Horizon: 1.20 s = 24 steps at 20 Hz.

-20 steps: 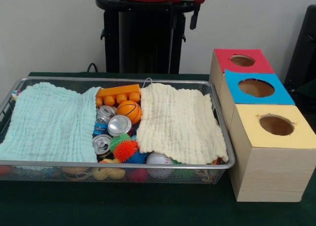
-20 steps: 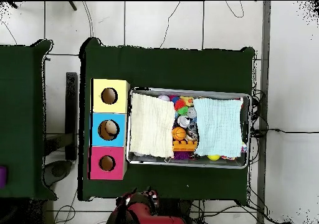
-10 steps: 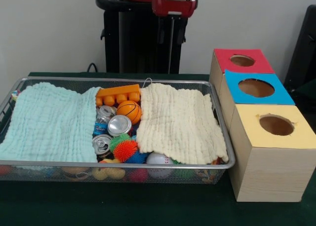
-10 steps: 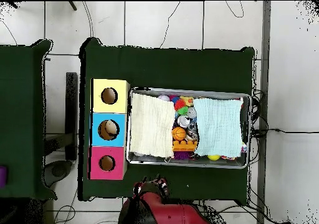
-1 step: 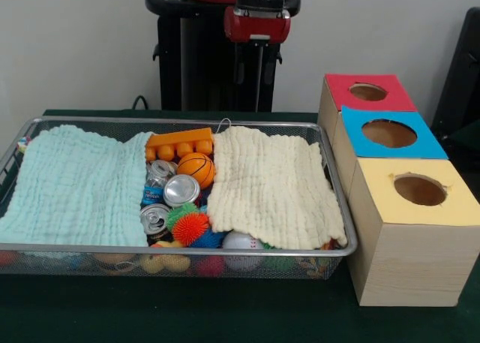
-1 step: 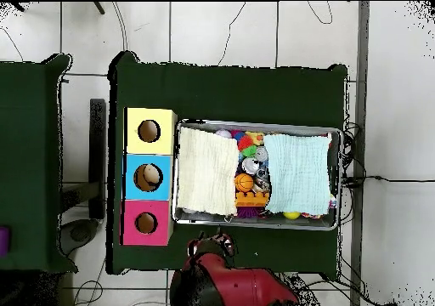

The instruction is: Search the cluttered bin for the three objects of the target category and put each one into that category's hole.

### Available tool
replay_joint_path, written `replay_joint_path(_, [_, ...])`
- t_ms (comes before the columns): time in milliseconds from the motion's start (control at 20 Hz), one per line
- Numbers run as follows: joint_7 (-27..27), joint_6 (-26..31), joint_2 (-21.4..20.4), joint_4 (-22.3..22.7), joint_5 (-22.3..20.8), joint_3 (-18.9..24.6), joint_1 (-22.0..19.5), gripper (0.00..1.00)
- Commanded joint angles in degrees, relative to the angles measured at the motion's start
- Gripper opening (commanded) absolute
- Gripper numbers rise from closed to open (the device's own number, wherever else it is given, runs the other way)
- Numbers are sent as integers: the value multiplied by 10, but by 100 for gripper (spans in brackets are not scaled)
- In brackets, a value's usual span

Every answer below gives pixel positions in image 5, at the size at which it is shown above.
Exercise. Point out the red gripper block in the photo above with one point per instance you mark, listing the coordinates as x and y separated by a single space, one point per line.
258 29

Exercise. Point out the cream muslin cloth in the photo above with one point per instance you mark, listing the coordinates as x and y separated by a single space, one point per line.
270 189

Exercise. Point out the shallow metal mesh bin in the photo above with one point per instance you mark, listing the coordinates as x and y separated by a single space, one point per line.
187 123

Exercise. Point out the wooden box with three holes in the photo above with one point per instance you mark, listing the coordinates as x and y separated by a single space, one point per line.
412 268

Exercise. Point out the orange plastic toy brick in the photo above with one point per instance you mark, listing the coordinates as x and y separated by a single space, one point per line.
176 140

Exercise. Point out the orange toy basketball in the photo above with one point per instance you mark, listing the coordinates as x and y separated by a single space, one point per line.
195 170

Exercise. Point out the silver drink can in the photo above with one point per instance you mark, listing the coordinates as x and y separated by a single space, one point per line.
154 218
182 191

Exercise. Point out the small plastic water bottle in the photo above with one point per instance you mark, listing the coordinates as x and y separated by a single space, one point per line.
152 191

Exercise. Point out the green spiky rubber ball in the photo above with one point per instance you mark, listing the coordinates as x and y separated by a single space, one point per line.
180 212

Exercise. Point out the orange spiky rubber ball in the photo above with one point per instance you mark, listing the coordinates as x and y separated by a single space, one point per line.
190 228

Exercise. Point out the white toy baseball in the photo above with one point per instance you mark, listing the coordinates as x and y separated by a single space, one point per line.
242 241

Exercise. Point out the black upright panel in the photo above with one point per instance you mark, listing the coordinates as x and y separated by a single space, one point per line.
461 76

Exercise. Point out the light blue muslin cloth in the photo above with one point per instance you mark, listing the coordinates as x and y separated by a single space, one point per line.
75 189

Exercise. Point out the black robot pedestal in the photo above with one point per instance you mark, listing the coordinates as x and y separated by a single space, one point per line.
210 76

